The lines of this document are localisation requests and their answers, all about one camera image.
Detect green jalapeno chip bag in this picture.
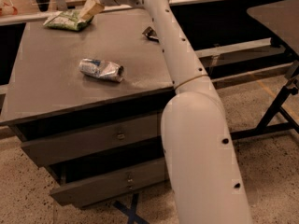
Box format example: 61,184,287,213
43,10,93,32

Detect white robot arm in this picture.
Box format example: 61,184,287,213
100,0,253,224

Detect crushed silver redbull can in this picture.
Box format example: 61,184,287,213
78,58,124,82

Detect dark snack bar wrapper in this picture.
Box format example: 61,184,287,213
143,26,159,42

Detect orange white object on shelf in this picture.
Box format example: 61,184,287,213
0,2,18,16

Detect grey drawer cabinet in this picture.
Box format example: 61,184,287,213
0,8,177,209

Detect upper grey drawer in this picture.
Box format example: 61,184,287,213
21,111,161,167

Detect grey drawer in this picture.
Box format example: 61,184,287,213
50,158,168,208
21,111,161,167

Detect lower grey drawer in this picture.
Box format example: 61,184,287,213
50,158,168,208

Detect grey side table top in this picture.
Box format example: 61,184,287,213
247,0,299,55

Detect black metal table stand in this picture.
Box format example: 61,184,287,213
230,77,299,141

